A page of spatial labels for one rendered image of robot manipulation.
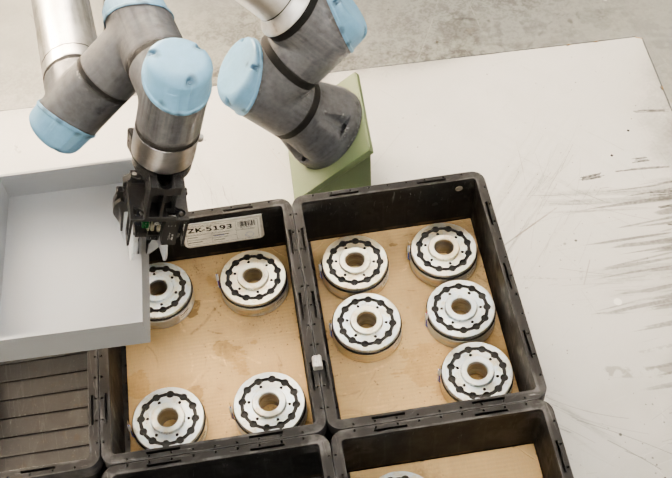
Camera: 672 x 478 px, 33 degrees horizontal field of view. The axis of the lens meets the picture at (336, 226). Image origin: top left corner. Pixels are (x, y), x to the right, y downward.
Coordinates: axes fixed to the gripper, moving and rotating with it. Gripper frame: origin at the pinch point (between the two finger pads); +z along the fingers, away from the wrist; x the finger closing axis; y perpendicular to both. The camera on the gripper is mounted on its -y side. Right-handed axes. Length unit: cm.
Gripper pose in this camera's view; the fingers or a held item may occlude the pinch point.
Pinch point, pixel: (142, 241)
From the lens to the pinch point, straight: 150.5
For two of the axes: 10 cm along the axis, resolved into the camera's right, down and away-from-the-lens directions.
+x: 9.5, 0.1, 3.0
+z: -2.4, 6.2, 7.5
